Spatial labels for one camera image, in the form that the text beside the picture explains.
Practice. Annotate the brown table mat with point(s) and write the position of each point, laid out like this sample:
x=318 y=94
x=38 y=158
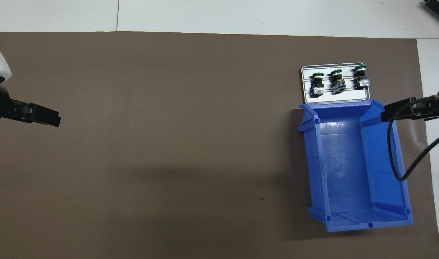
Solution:
x=169 y=108

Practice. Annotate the green push button switch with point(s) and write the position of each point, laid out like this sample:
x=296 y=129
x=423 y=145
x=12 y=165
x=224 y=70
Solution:
x=317 y=86
x=361 y=79
x=337 y=83

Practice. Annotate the blue plastic storage bin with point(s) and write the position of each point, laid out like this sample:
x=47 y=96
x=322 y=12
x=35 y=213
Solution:
x=348 y=172

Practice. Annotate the dark ribbed device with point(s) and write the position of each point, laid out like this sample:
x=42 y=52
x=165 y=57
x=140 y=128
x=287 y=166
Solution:
x=438 y=9

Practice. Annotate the grey metal tray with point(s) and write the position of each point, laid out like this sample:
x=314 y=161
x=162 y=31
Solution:
x=343 y=95

